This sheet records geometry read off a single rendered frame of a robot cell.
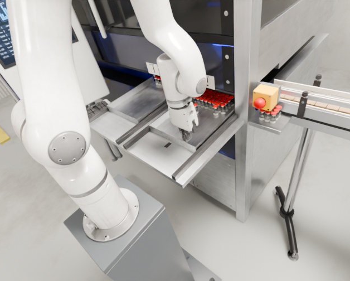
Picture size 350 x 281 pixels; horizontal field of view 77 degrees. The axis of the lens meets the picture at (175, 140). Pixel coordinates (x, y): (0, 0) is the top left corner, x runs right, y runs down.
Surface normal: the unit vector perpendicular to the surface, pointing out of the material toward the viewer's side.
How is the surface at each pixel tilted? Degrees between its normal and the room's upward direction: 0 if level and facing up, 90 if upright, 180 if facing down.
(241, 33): 90
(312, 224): 0
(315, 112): 90
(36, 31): 78
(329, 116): 90
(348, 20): 90
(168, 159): 0
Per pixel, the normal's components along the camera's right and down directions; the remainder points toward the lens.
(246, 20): -0.66, 0.59
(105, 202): 0.67, 0.39
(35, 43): 0.27, 0.38
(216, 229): -0.19, -0.73
